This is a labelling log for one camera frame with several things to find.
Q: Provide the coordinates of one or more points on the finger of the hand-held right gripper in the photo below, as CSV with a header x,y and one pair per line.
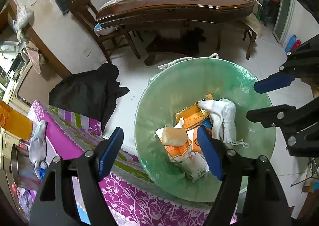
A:
x,y
274,83
269,116

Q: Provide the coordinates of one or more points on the blue bottle cap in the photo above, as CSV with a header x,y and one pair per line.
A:
x,y
41,172

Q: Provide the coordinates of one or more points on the yellow cigarette box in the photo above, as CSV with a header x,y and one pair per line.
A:
x,y
192,116

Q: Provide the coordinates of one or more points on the metal pot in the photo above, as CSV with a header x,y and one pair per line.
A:
x,y
21,166

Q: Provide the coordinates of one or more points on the green framed cabinet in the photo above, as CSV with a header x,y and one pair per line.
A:
x,y
282,18

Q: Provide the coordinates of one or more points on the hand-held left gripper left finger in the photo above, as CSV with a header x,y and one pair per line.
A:
x,y
112,151

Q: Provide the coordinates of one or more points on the beige sponge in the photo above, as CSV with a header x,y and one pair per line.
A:
x,y
174,136

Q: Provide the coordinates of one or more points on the red apple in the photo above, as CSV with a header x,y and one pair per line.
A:
x,y
14,189

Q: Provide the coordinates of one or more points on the wooden bench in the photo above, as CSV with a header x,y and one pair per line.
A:
x,y
249,26

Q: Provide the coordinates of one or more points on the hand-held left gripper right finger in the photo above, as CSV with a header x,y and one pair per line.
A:
x,y
210,158

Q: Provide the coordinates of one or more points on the white sock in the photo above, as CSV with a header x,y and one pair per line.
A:
x,y
224,118

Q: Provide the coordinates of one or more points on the wall outlet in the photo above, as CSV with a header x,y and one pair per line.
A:
x,y
86,52

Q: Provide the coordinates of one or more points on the red bottle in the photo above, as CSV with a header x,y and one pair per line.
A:
x,y
296,45

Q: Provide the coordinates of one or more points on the orange juice bottle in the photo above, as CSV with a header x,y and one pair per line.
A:
x,y
15,121

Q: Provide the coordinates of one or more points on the pink cloth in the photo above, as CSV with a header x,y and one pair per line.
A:
x,y
35,56

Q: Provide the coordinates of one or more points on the blue bottle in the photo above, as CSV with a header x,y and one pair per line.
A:
x,y
290,43

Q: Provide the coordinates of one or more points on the white paper packet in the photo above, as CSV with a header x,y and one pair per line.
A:
x,y
197,166

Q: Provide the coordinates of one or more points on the purple floral tablecloth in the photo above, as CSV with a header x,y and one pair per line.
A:
x,y
129,198

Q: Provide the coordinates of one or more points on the wooden table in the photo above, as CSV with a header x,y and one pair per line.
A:
x,y
174,9

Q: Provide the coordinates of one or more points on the black cloth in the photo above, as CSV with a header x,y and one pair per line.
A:
x,y
84,93

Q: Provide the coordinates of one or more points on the trash bin with green bag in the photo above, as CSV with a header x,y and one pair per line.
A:
x,y
159,106

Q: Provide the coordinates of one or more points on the wooden chair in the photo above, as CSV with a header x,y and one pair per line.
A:
x,y
99,28

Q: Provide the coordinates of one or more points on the orange and white carton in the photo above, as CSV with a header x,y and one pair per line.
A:
x,y
179,151

